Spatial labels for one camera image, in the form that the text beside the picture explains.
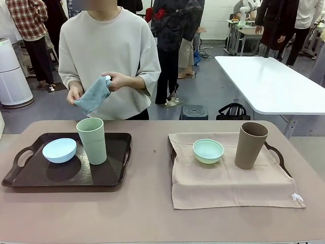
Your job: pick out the person's left hand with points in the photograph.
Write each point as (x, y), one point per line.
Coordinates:
(115, 80)

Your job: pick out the person's right hand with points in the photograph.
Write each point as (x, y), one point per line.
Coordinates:
(75, 94)

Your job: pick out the blue cloth mat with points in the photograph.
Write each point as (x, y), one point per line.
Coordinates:
(95, 96)

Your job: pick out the pale green tall cup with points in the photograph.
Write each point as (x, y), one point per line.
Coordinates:
(92, 145)

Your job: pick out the mint green bowl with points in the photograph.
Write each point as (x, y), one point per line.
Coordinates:
(208, 152)

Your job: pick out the brown tall cup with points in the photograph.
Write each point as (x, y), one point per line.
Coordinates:
(250, 150)

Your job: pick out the beige cloth mat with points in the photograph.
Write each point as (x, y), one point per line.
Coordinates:
(228, 185)

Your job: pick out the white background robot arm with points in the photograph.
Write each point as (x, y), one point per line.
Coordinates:
(243, 10)

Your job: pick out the person's right forearm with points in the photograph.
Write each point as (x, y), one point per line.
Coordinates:
(75, 85)

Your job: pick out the person's left forearm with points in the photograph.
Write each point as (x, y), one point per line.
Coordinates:
(133, 81)

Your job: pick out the dark brown serving tray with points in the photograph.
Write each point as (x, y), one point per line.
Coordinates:
(63, 175)
(173, 155)

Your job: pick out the metal floor plate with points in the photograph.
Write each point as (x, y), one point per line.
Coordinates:
(174, 103)
(57, 87)

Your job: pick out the person in cream sweater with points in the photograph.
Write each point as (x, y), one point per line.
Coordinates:
(106, 45)

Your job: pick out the light blue bowl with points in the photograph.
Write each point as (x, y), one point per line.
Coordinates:
(59, 151)

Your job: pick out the white air purifier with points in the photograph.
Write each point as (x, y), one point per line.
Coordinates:
(12, 76)

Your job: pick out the person in dark patterned top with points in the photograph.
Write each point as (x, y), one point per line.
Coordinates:
(170, 30)

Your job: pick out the person in beige trousers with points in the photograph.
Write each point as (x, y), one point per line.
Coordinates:
(186, 56)

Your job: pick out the person in red plaid shirt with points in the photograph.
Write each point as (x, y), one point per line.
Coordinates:
(28, 20)

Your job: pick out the black bag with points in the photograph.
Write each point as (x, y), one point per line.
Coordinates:
(233, 113)

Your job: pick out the grey background desk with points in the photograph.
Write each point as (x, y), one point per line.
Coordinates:
(247, 33)

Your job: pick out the white side table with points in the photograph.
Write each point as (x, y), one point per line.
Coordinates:
(274, 81)

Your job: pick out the person in dark coat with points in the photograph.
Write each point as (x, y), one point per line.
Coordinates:
(274, 23)

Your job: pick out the person in white shirt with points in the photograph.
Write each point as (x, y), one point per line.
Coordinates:
(302, 25)

